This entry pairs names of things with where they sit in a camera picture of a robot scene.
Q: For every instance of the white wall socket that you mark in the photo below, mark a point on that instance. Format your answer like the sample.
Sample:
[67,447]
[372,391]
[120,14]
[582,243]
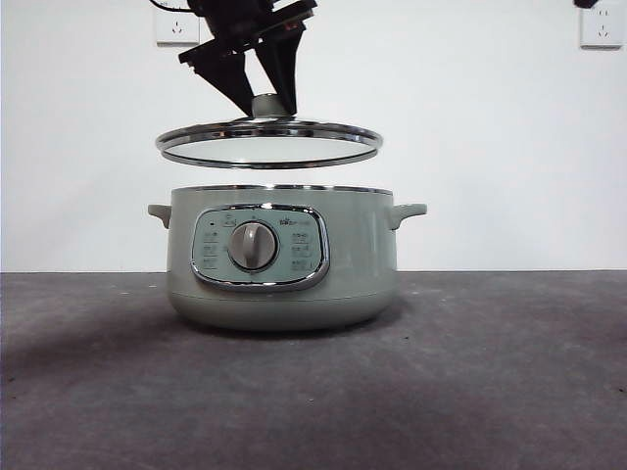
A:
[178,29]
[602,29]

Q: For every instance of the glass lid with green knob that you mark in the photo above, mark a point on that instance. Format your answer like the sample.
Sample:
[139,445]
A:
[267,105]

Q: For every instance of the pale green electric cooking pot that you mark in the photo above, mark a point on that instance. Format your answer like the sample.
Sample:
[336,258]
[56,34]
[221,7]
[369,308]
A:
[352,254]

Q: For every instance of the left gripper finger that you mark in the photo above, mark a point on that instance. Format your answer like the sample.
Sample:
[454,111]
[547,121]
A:
[286,68]
[227,78]

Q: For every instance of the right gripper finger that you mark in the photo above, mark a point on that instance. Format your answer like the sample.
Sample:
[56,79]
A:
[590,3]

